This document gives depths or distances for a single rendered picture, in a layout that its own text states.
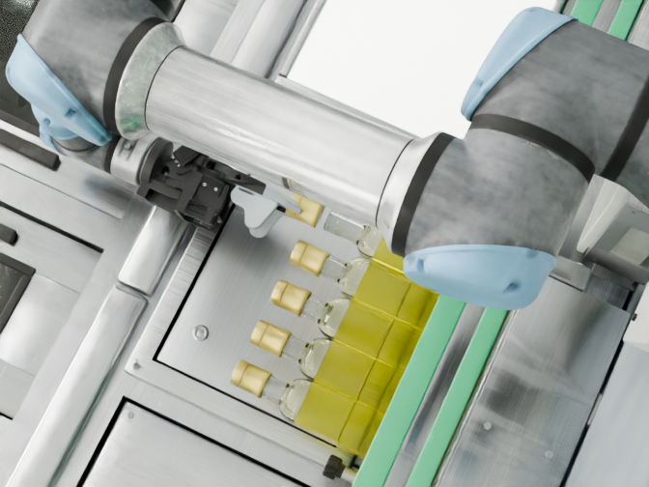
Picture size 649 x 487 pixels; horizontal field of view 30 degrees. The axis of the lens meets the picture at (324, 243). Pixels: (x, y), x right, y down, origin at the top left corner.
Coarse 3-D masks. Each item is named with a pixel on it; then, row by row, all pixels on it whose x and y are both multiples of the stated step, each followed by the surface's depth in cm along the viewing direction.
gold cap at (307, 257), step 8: (296, 248) 156; (304, 248) 156; (312, 248) 156; (320, 248) 157; (296, 256) 156; (304, 256) 156; (312, 256) 156; (320, 256) 156; (296, 264) 157; (304, 264) 156; (312, 264) 156; (320, 264) 155; (312, 272) 157
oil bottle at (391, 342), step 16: (336, 304) 153; (352, 304) 153; (320, 320) 154; (336, 320) 153; (352, 320) 152; (368, 320) 152; (384, 320) 152; (336, 336) 152; (352, 336) 152; (368, 336) 152; (384, 336) 152; (400, 336) 152; (416, 336) 152; (368, 352) 152; (384, 352) 151; (400, 352) 151; (400, 368) 151
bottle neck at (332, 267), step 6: (330, 258) 156; (336, 258) 157; (324, 264) 156; (330, 264) 156; (336, 264) 156; (342, 264) 156; (324, 270) 156; (330, 270) 156; (336, 270) 155; (324, 276) 157; (330, 276) 156; (336, 276) 156; (336, 282) 156
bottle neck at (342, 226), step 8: (328, 216) 158; (336, 216) 158; (344, 216) 158; (328, 224) 158; (336, 224) 158; (344, 224) 158; (352, 224) 158; (360, 224) 158; (328, 232) 159; (336, 232) 158; (344, 232) 158; (352, 232) 157; (352, 240) 158
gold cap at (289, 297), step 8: (280, 280) 156; (280, 288) 155; (288, 288) 155; (296, 288) 155; (272, 296) 155; (280, 296) 155; (288, 296) 155; (296, 296) 155; (304, 296) 155; (280, 304) 155; (288, 304) 155; (296, 304) 154; (296, 312) 155
